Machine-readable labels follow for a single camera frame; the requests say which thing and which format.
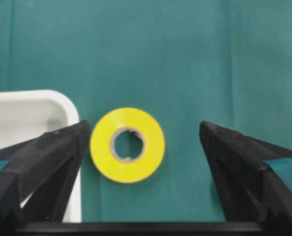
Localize white plastic tray case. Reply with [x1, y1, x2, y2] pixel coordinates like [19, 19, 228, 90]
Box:
[0, 90, 87, 223]

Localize green table cloth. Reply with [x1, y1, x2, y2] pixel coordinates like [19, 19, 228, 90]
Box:
[0, 0, 292, 222]

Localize yellow tape roll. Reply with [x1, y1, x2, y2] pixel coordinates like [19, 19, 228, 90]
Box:
[89, 107, 165, 183]

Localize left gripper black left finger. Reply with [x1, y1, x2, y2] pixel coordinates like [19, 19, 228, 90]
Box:
[0, 120, 90, 236]

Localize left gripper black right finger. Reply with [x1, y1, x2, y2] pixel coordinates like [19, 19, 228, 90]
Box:
[199, 121, 292, 236]

